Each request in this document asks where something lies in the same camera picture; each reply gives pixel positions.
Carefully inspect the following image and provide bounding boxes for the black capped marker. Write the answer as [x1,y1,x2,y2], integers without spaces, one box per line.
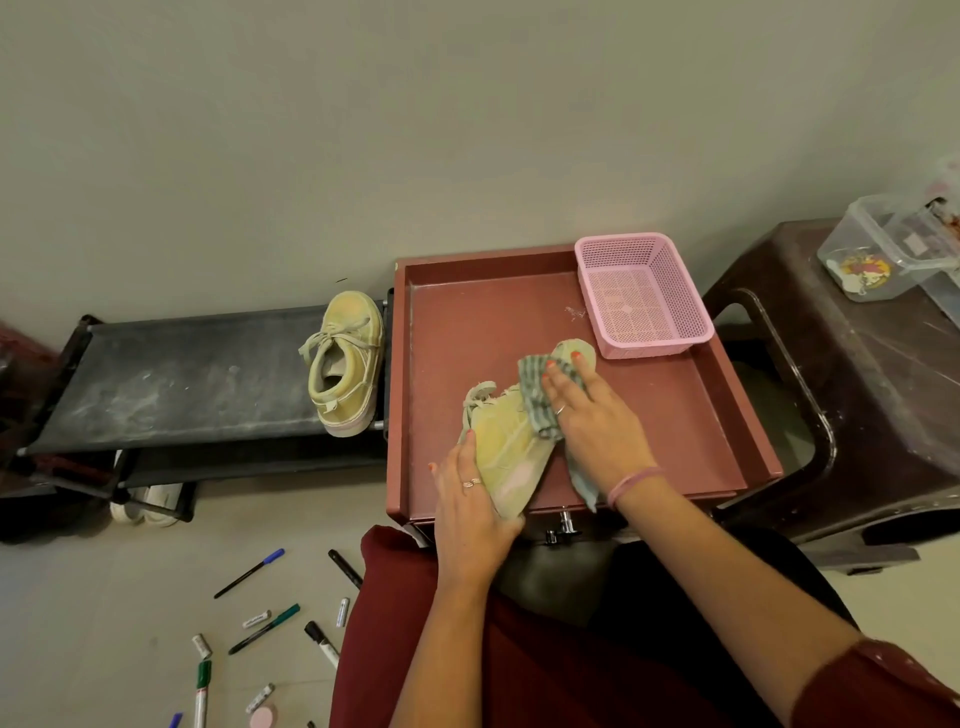
[303,620,342,669]

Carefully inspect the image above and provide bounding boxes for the black pen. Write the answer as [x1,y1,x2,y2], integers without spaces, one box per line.
[327,549,365,591]

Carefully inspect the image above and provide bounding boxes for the black shoe rack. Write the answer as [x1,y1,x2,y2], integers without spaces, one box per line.
[15,288,396,526]

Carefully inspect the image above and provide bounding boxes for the person's left forearm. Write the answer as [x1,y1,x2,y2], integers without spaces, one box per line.
[390,573,516,728]

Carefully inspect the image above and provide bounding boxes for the black trousers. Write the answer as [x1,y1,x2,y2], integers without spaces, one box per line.
[493,525,861,728]

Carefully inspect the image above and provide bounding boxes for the grey striped cloth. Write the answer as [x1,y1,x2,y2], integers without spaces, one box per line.
[516,354,602,513]

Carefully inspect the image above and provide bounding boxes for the pink wristband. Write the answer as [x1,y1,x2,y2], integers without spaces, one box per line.
[606,465,668,512]

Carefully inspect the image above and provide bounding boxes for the person's right forearm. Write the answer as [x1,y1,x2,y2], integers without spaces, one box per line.
[615,476,864,726]

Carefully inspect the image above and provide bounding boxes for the green capped marker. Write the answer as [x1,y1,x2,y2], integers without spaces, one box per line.
[192,659,213,728]

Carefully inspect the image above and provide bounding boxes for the person's left hand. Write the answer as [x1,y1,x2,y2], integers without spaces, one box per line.
[429,432,527,592]

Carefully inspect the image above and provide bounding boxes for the metal latch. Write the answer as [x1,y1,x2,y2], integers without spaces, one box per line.
[544,509,583,547]

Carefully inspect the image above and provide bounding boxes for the white shoes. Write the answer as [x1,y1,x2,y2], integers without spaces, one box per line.
[109,450,186,528]

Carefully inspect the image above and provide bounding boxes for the yellow canvas shoe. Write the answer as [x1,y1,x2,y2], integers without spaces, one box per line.
[458,338,598,521]
[297,290,386,439]

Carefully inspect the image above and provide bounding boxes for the maroon tray table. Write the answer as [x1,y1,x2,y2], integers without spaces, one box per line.
[385,243,786,528]

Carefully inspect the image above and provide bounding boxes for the dark red bag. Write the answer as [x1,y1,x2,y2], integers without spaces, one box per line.
[0,321,63,500]

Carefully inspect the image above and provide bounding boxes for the pink plastic basket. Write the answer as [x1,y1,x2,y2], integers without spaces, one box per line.
[573,231,716,361]

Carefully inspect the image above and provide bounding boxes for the maroon garment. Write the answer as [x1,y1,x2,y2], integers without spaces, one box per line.
[329,524,960,728]

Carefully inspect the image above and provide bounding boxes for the person's right hand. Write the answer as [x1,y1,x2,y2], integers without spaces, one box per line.
[540,353,666,502]

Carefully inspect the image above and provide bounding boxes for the clear plastic container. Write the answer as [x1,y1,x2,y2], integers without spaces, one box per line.
[815,192,960,304]

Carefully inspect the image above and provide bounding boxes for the green capped pen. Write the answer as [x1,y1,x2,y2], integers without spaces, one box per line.
[228,603,302,657]

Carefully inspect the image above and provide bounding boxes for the clear plastic box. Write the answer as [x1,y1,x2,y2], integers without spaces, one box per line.
[916,150,960,332]

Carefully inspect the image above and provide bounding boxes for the dark brown plastic stool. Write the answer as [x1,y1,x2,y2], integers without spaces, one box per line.
[700,218,960,576]

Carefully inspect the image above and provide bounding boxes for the blue capped pen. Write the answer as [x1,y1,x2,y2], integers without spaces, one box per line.
[213,547,287,600]

